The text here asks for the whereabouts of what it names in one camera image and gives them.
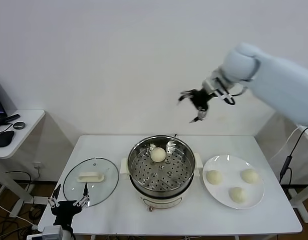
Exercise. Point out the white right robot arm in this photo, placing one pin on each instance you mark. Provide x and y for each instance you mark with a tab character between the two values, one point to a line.
281	85

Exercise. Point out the white steamed baozi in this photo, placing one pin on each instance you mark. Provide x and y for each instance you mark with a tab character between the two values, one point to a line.
158	154
249	176
213	177
237	194

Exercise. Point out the white round plate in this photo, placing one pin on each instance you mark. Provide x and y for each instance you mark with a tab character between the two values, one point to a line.
219	197

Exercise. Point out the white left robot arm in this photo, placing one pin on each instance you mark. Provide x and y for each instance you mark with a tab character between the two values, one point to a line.
68	235

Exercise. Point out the white wall outlet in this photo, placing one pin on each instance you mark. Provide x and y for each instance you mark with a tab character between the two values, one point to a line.
37	165

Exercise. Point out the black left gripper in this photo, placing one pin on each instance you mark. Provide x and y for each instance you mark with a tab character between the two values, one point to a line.
66	210

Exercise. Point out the perforated steel steamer basket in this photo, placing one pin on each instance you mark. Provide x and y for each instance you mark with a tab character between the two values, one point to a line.
168	180

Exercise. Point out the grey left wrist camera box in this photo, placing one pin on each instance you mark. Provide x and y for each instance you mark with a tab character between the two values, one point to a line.
52	231

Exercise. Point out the white side table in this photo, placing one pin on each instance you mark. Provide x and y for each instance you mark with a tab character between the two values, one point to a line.
304	197
26	140

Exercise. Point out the round grey puck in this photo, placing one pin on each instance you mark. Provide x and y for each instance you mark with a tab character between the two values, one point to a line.
19	125

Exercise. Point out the black stick remote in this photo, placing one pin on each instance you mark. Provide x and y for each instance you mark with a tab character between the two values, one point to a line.
12	117

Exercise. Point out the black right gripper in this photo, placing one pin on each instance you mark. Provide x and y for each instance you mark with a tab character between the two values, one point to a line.
200	98

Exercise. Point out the cream electric cooker base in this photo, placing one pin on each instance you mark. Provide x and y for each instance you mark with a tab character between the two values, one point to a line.
163	201

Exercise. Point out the black computer mouse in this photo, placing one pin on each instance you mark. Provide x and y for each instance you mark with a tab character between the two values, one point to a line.
4	138

